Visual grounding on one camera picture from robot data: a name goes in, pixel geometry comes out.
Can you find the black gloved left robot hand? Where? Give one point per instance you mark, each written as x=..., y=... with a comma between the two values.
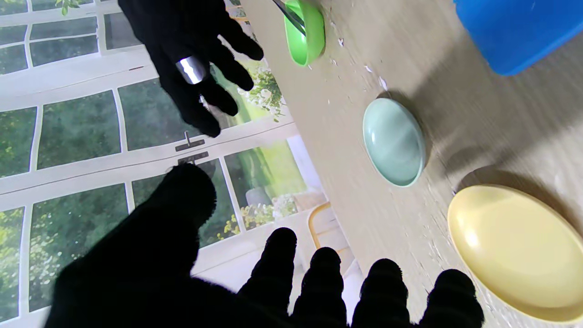
x=145, y=273

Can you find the pale green ceramic bowl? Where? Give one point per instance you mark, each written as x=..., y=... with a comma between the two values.
x=394, y=141

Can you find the green plastic dish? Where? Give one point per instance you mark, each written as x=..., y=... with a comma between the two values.
x=312, y=41

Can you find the metal tweezers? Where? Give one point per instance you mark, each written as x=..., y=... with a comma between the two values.
x=294, y=18

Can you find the yellow plastic dish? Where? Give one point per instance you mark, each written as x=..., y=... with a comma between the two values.
x=514, y=250

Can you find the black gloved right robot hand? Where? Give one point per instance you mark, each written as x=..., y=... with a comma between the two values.
x=182, y=32

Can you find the white lounge chair wooden frame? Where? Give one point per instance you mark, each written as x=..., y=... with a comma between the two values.
x=312, y=228

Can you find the dark leafy branch plant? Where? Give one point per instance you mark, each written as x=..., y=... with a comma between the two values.
x=68, y=4

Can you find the blue pill box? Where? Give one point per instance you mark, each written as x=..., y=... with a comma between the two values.
x=524, y=32

